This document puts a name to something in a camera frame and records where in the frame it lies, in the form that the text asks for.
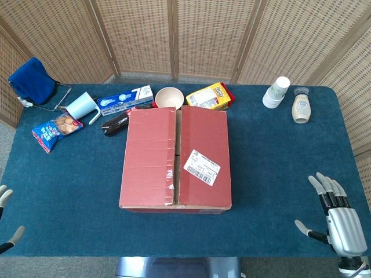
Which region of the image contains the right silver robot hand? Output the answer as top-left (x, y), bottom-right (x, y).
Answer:
top-left (294, 171), bottom-right (368, 257)

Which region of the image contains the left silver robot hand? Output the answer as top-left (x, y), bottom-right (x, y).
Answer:
top-left (0, 184), bottom-right (26, 255)

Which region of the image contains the red cardboard shipping box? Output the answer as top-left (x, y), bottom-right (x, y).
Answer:
top-left (118, 106), bottom-right (234, 214)

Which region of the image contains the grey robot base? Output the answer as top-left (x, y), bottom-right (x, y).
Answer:
top-left (115, 257), bottom-right (243, 278)

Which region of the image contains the blue white toothpaste box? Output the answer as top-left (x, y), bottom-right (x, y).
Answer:
top-left (97, 85), bottom-right (154, 117)

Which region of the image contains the blue cookie snack bag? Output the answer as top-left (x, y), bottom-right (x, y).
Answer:
top-left (31, 113), bottom-right (84, 154)

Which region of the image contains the light blue plastic mug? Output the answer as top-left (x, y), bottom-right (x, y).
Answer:
top-left (66, 92), bottom-right (101, 126)

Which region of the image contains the blue towel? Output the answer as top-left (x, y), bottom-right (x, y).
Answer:
top-left (8, 56), bottom-right (57, 105)

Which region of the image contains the dark cola bottle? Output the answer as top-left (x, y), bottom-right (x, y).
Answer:
top-left (100, 107), bottom-right (137, 137)

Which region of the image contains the mayonnaise squeeze bottle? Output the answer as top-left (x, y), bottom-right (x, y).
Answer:
top-left (291, 86), bottom-right (312, 125)

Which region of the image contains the stack of paper cups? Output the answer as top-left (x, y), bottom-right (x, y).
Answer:
top-left (262, 76), bottom-right (291, 109)

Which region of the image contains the beige bowl red outside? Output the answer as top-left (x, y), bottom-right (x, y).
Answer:
top-left (155, 87), bottom-right (185, 110)

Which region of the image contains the yellow noodle packet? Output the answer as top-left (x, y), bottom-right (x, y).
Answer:
top-left (185, 82), bottom-right (236, 111)

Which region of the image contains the woven folding screen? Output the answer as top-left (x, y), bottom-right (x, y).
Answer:
top-left (0, 0), bottom-right (371, 209)

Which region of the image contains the metal wire rack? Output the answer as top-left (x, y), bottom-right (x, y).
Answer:
top-left (8, 81), bottom-right (72, 112)

